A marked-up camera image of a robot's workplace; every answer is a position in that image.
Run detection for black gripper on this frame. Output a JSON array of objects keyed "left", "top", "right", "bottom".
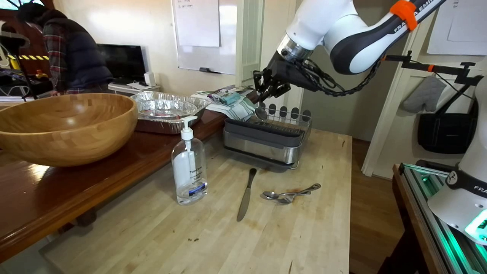
[{"left": 251, "top": 52, "right": 318, "bottom": 104}]

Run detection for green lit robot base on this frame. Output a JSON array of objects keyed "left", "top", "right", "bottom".
[{"left": 393, "top": 165, "right": 487, "bottom": 274}]

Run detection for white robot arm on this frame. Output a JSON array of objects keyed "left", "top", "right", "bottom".
[{"left": 254, "top": 0, "right": 446, "bottom": 102}]

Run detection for grey dish rack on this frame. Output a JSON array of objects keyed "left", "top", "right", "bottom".
[{"left": 224, "top": 117, "right": 311, "bottom": 166}]

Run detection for silver small spoon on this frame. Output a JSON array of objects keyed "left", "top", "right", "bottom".
[{"left": 262, "top": 190, "right": 297, "bottom": 206}]

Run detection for silver table knife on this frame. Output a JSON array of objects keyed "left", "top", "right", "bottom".
[{"left": 236, "top": 168, "right": 257, "bottom": 222}]

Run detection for grey utensil caddy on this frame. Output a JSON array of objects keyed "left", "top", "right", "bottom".
[{"left": 264, "top": 104, "right": 312, "bottom": 130}]

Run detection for striped folded towel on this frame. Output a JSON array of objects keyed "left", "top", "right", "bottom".
[{"left": 194, "top": 85, "right": 257, "bottom": 120}]

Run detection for clear hand sanitizer bottle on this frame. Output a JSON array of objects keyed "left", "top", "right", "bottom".
[{"left": 172, "top": 116, "right": 207, "bottom": 204}]

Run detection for aluminium foil tray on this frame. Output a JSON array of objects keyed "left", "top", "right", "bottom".
[{"left": 131, "top": 91, "right": 209, "bottom": 136}]

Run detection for black monitor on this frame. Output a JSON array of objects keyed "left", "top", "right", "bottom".
[{"left": 98, "top": 44, "right": 146, "bottom": 84}]

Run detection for grey oven mitt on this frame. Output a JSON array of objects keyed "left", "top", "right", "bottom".
[{"left": 400, "top": 76, "right": 446, "bottom": 113}]

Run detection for black hanging bag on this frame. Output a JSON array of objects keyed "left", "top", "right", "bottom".
[{"left": 417, "top": 104, "right": 478, "bottom": 154}]

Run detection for person in dark vest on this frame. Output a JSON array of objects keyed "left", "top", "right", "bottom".
[{"left": 17, "top": 3, "right": 113, "bottom": 95}]

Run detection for large wooden bowl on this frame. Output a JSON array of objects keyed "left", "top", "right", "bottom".
[{"left": 0, "top": 93, "right": 137, "bottom": 168}]

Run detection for dark wooden side table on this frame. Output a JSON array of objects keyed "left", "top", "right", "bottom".
[{"left": 0, "top": 114, "right": 248, "bottom": 270}]

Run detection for white wall whiteboard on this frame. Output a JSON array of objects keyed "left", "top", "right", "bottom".
[{"left": 172, "top": 0, "right": 238, "bottom": 75}]

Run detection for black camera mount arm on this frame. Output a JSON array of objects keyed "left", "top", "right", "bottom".
[{"left": 385, "top": 53, "right": 483, "bottom": 114}]

